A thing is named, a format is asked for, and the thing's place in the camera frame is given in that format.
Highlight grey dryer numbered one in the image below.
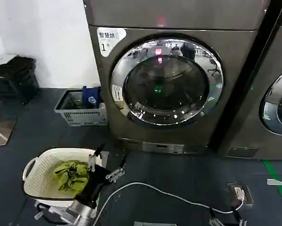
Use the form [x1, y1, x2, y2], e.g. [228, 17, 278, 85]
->
[83, 0, 272, 155]

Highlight white plug adapter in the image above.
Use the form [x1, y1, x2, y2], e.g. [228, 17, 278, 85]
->
[233, 186, 245, 201]

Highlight grey dryer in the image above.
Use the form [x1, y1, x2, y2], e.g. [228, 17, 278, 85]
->
[222, 0, 282, 161]

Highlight white wedge-shaped floor marker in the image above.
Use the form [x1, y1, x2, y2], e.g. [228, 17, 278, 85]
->
[266, 178, 282, 187]

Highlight flat reflective board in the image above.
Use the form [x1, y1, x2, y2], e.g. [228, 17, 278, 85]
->
[0, 119, 17, 148]

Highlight green garment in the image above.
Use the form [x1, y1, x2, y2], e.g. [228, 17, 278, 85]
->
[54, 160, 90, 192]

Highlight white number label sticker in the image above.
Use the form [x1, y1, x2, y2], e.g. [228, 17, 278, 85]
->
[96, 27, 127, 57]

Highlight metal floor socket box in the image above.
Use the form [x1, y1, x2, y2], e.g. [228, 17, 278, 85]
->
[226, 182, 255, 208]

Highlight blue cloth with white print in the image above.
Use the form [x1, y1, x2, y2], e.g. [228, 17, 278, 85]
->
[81, 86, 103, 110]

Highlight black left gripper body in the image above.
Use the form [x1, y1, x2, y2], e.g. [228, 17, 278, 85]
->
[75, 164, 113, 209]

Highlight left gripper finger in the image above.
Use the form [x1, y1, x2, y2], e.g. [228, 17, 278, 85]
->
[105, 156, 127, 184]
[88, 143, 106, 172]

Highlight green floor tape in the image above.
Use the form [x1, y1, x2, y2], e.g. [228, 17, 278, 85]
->
[262, 160, 282, 206]

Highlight round chrome glass dryer door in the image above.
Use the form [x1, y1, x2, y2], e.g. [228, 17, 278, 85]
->
[110, 37, 224, 125]
[259, 65, 282, 130]

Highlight white power cable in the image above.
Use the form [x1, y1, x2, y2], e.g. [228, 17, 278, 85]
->
[96, 182, 246, 226]

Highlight dark cloth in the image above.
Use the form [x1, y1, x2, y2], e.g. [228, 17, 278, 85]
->
[0, 56, 37, 77]

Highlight grey plastic slotted basket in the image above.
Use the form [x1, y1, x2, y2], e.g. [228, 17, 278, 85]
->
[54, 89, 108, 127]

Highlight white perforated laundry basket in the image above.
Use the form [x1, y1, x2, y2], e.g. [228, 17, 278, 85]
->
[22, 147, 108, 208]

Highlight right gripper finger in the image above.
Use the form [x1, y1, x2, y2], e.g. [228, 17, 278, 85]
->
[209, 208, 221, 226]
[229, 206, 248, 226]

